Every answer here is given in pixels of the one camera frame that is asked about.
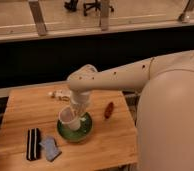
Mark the metal railing post middle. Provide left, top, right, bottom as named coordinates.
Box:
left=100, top=0, right=110, bottom=31

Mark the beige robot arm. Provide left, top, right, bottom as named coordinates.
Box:
left=67, top=50, right=194, bottom=171

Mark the blue folded cloth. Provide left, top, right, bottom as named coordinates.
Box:
left=40, top=136, right=61, bottom=162

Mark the green ceramic bowl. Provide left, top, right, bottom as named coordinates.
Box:
left=57, top=112, right=93, bottom=143

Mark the black office chair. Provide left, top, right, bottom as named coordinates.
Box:
left=63, top=0, right=115, bottom=17

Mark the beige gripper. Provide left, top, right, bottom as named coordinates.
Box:
left=70, top=91, right=90, bottom=117

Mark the small red brown object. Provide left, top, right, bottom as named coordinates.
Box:
left=104, top=102, right=114, bottom=119

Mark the metal railing post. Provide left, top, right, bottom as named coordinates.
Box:
left=100, top=0, right=110, bottom=31
left=178, top=0, right=194, bottom=23
left=28, top=0, right=47, bottom=36

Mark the metal railing post right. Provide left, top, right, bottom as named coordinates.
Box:
left=178, top=0, right=194, bottom=23

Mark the metal railing post left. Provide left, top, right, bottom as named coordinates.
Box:
left=28, top=0, right=47, bottom=36

